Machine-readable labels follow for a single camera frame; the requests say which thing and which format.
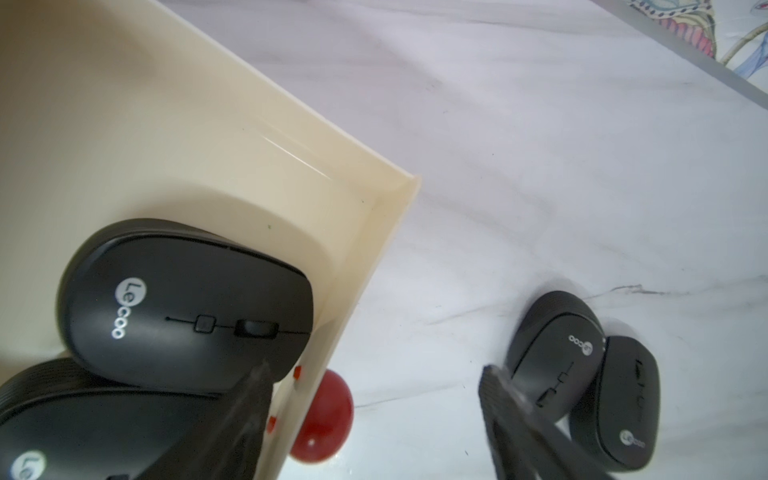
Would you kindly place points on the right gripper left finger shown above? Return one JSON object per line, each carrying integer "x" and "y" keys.
{"x": 227, "y": 442}

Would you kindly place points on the cream top drawer red knob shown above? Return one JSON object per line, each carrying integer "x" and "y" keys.
{"x": 113, "y": 110}

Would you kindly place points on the black lecoo mouse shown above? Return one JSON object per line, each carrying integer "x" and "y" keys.
{"x": 555, "y": 353}
{"x": 617, "y": 419}
{"x": 59, "y": 421}
{"x": 163, "y": 305}

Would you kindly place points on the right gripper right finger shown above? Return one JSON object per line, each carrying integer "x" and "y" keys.
{"x": 522, "y": 442}

